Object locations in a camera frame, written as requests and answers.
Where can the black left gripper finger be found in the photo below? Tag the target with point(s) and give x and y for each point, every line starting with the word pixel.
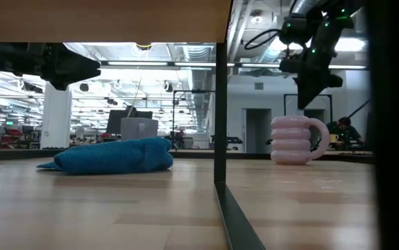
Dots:
pixel 74 71

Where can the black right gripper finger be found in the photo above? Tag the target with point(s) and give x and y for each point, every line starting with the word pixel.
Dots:
pixel 306 90

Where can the pink ribbed mug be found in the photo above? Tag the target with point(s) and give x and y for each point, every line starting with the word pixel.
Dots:
pixel 291 142

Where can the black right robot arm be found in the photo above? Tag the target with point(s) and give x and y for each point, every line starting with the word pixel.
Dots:
pixel 345 7

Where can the wooden shelf board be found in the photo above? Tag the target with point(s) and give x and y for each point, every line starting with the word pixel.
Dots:
pixel 98 21

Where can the white pillar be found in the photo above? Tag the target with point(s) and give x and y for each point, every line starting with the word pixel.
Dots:
pixel 56 118

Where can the yellow cup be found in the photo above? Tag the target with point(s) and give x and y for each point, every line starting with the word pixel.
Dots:
pixel 333 137

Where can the person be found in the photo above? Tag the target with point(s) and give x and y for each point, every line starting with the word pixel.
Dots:
pixel 348 132

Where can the dark background monitor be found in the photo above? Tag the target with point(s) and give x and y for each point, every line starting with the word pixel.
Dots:
pixel 114 121

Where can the red storage bins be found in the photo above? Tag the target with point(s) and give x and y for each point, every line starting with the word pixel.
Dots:
pixel 10 135

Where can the blue terry cloth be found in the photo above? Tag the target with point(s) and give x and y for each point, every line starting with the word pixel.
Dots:
pixel 116 156

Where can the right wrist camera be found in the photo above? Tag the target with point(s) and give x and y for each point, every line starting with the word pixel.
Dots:
pixel 294 29

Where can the black shelf frame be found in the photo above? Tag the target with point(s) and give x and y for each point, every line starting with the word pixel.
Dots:
pixel 220 121

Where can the black table frame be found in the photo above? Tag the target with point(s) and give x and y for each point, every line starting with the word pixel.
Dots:
pixel 12 153

